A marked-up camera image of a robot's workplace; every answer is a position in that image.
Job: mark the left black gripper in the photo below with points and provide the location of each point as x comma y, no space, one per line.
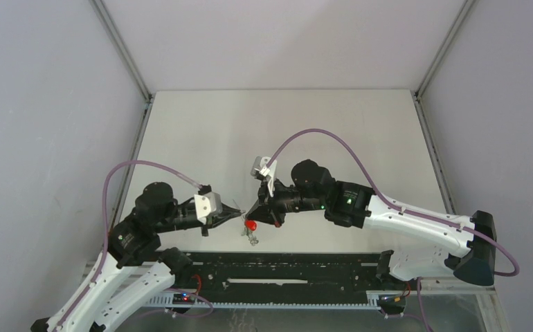
213,220

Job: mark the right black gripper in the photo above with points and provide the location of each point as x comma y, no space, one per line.
268,211

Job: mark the metal disc keyring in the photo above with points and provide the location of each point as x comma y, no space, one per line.
247,231

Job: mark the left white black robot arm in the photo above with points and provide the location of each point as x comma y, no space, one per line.
99,304

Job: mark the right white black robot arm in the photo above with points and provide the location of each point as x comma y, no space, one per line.
458,245

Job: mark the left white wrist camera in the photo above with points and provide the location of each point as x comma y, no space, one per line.
211,199

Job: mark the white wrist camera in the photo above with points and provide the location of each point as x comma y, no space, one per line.
264,169
211,199

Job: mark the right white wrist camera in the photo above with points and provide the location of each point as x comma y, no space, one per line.
264,169

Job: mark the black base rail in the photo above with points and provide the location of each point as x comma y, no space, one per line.
289,278

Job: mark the white slotted cable duct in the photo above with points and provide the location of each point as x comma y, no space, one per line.
166,300

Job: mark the right aluminium frame post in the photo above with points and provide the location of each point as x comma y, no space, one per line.
444,47

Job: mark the aluminium frame post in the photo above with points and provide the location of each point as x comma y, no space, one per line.
101,10
444,47

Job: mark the left aluminium frame post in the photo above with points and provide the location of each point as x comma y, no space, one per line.
101,10

